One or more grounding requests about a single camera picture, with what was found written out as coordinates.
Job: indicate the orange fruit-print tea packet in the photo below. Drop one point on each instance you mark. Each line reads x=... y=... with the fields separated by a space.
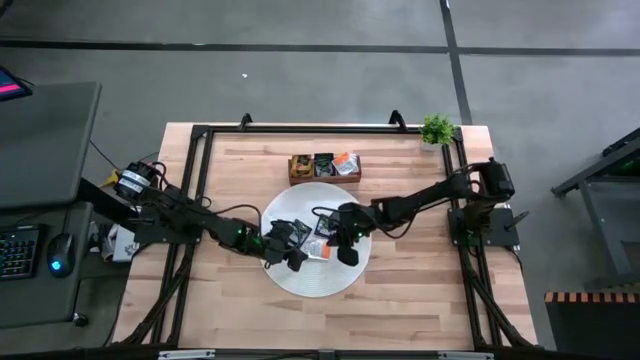
x=301 y=165

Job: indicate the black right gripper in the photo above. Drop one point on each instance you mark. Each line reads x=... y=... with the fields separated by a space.
x=350 y=252

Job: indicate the white box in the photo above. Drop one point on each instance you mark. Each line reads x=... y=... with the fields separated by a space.
x=122 y=250

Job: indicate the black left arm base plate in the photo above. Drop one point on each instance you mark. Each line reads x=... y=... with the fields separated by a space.
x=165 y=237

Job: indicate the black backlit keyboard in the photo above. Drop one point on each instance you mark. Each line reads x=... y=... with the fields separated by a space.
x=17 y=252

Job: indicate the brown wooden three-compartment tray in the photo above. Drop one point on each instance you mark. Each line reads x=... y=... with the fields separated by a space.
x=325 y=180

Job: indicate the yellow power plug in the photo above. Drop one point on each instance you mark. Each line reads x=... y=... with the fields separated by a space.
x=109 y=181

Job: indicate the white round woven placemat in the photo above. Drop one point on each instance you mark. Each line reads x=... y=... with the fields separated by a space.
x=320 y=280

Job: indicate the black frame bracket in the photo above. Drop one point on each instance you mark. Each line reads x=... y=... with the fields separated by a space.
x=397 y=120
x=245 y=120

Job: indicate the grey office desk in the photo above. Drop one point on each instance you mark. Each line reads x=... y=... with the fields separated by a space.
x=45 y=145

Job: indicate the green plant in white pot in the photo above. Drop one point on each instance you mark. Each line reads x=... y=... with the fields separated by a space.
x=437 y=130

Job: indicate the screen with pink stripe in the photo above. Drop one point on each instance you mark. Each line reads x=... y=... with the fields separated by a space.
x=12 y=85

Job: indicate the black side desk frame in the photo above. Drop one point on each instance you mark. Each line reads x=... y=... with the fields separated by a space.
x=595 y=170

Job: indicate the black computer mouse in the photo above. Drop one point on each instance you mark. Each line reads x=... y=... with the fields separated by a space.
x=62 y=250

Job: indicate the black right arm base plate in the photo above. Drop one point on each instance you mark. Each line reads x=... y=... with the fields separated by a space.
x=502 y=235

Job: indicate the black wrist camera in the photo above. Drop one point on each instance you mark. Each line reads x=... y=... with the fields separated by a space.
x=285 y=232
x=340 y=220

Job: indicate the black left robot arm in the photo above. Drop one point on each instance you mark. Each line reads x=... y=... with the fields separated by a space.
x=200 y=220

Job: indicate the black tea packet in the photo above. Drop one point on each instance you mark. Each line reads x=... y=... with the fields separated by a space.
x=303 y=232
x=324 y=226
x=324 y=164

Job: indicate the silver metal bracket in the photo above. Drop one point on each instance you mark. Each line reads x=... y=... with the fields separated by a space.
x=185 y=354
x=465 y=355

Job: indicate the black aluminium table frame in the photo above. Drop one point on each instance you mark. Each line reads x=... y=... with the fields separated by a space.
x=300 y=129

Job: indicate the orange and black striped panel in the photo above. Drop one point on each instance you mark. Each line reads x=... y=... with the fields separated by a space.
x=595 y=330

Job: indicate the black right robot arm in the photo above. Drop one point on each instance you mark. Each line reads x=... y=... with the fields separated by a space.
x=425 y=197

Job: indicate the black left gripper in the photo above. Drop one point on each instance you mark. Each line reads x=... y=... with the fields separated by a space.
x=295 y=260

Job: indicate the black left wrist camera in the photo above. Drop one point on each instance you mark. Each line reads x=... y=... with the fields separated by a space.
x=285 y=232

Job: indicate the black castor wheel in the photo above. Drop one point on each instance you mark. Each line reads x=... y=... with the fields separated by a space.
x=80 y=320

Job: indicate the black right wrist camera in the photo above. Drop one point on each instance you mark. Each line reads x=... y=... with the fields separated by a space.
x=340 y=220

